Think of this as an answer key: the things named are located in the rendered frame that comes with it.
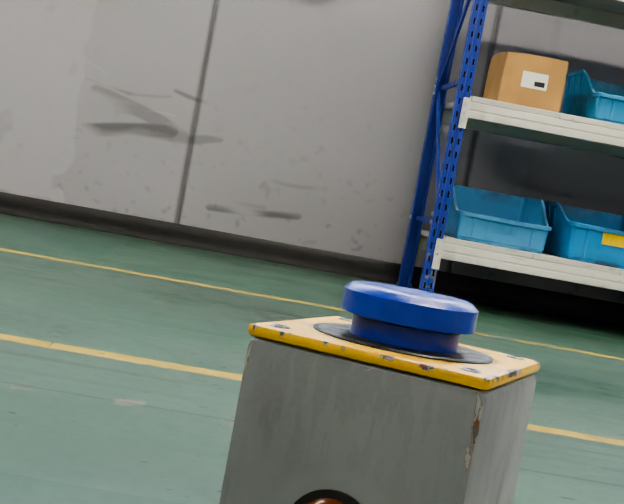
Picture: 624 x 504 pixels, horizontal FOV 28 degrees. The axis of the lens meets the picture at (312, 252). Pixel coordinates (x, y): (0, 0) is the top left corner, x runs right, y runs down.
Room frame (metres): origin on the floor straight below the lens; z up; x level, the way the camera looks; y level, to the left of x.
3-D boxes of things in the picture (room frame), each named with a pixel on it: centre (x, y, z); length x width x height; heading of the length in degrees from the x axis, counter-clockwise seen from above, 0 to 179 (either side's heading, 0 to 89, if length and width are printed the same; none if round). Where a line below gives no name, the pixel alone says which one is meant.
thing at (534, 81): (4.92, -0.69, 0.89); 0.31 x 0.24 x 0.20; 4
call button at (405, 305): (0.37, -0.03, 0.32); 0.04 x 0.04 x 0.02
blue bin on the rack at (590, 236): (5.00, -1.10, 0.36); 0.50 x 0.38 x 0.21; 5
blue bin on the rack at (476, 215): (5.00, -0.68, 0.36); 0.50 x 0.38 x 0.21; 5
